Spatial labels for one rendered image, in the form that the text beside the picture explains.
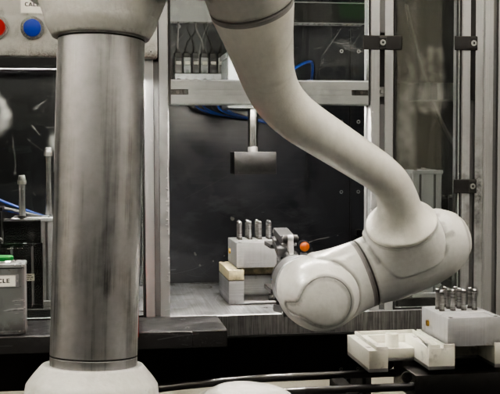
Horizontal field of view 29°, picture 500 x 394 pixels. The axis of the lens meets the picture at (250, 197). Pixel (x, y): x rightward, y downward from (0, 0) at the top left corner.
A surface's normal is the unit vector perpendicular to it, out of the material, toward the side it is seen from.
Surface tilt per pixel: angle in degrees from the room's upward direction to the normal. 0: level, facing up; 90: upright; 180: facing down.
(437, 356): 90
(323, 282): 74
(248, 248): 90
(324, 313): 103
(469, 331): 90
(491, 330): 90
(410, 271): 113
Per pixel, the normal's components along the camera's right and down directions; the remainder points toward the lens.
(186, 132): 0.15, 0.05
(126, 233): 0.77, 0.00
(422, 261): 0.28, 0.43
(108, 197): 0.35, -0.01
